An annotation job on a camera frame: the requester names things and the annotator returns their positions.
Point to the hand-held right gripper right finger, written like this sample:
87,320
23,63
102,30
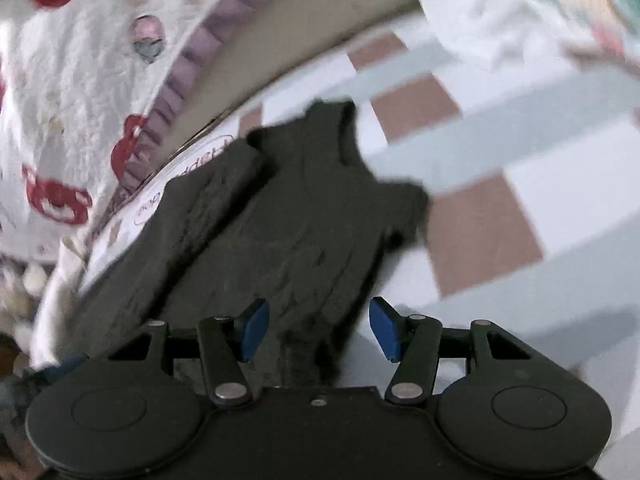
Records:
385,330

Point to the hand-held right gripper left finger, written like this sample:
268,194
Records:
255,331

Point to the dark grey fleece garment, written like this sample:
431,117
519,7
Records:
290,220

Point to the checked bedsheet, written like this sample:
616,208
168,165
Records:
500,210

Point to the fluffy white cloth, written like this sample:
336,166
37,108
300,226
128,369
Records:
20,300

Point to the white quilted strawberry blanket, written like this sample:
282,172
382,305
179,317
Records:
85,100

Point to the floral printed cloth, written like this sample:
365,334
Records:
530,5

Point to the beige bed frame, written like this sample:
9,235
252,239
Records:
300,55

